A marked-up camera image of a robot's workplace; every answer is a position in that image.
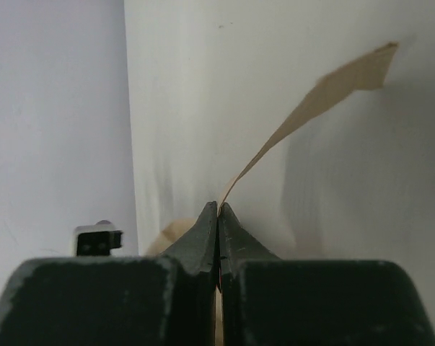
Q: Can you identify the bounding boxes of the beige and black folding umbrella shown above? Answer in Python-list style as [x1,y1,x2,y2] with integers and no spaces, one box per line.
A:
[145,42,399,345]

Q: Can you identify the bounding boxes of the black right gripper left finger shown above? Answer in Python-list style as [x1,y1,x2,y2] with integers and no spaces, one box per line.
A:
[0,202,217,345]

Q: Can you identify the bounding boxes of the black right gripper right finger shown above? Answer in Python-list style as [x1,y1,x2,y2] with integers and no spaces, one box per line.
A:
[218,204,435,345]

